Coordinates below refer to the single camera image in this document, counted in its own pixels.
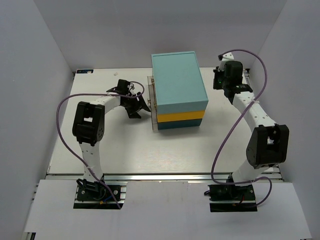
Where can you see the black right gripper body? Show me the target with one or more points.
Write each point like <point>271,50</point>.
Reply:
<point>216,81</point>

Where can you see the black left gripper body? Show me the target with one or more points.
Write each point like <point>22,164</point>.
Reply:
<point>134,105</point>

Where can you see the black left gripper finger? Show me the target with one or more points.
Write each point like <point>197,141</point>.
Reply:
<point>133,115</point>
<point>142,104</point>

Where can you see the transparent bottom drawer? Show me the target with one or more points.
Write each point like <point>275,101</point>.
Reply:
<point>152,102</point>

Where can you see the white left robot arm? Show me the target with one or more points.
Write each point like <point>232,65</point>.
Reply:
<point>89,123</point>

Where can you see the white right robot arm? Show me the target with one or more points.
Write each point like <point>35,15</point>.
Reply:
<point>268,144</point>

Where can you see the stacked teal yellow drawer cabinet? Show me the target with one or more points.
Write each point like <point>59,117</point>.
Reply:
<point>180,95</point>

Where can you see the blue label left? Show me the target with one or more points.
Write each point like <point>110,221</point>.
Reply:
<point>84,71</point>

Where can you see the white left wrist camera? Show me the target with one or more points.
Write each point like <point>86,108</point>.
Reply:
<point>131,90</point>

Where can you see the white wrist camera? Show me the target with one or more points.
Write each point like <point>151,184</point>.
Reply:
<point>131,90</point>
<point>225,57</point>

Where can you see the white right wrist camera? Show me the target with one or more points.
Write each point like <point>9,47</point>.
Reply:
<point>225,57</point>

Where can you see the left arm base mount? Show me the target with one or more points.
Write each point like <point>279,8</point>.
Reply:
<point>95,196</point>

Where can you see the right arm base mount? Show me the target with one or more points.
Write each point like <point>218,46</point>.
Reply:
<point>231,198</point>

